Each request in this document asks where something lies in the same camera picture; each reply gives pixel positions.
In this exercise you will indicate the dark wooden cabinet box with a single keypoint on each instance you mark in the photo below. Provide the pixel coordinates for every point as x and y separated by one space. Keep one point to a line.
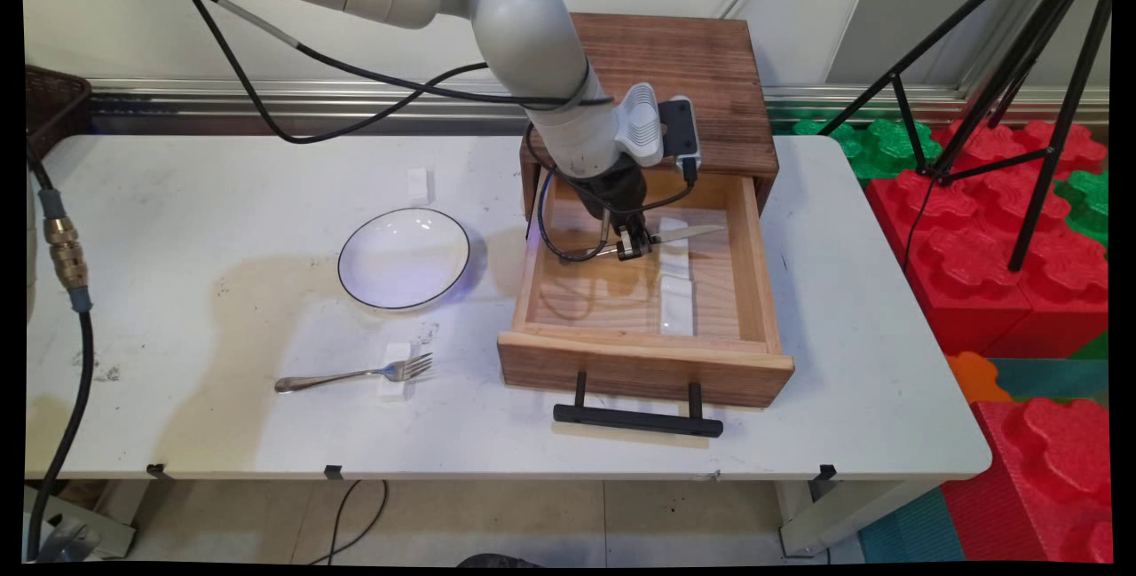
710 70

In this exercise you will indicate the aluminium wall rail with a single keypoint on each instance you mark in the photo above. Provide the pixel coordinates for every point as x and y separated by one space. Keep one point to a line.
177 90

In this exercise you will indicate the white table leg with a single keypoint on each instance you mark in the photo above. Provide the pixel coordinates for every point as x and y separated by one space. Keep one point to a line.
816 518
106 532

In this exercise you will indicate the white plate with black rim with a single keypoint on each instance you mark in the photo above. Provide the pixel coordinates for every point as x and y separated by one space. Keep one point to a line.
404 258

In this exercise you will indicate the teal foam mat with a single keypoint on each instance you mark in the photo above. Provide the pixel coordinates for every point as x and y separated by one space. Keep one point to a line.
1056 378
910 532

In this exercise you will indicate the light wooden drawer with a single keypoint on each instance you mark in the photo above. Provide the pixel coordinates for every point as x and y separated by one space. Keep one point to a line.
621 372

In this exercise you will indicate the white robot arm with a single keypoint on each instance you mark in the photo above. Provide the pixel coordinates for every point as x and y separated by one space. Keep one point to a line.
524 26

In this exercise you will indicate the silver serrated table knife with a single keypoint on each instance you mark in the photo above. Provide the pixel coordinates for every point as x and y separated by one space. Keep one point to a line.
692 232

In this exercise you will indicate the green foam block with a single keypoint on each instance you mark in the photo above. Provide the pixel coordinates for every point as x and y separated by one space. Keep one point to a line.
1087 203
887 145

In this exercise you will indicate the dark wicker basket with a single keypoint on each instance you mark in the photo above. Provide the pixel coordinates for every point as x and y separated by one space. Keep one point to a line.
53 106

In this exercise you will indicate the white ceramic cutlery rest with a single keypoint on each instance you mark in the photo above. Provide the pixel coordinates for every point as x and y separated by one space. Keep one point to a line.
676 265
395 388
418 185
677 305

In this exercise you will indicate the black tripod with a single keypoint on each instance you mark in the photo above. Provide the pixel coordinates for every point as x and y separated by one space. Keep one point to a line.
1061 114

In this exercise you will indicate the red foam block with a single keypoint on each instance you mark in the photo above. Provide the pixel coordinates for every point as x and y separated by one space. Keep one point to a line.
1047 478
967 274
1003 145

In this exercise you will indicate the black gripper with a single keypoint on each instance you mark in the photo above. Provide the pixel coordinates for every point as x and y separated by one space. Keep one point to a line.
612 190

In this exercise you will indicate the silver metal fork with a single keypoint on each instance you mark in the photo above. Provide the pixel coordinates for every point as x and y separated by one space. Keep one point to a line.
355 374

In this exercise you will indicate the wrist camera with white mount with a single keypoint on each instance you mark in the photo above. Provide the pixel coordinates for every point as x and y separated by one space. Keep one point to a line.
661 128

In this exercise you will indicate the orange foam piece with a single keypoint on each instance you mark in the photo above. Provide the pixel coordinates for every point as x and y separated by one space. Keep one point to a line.
976 379

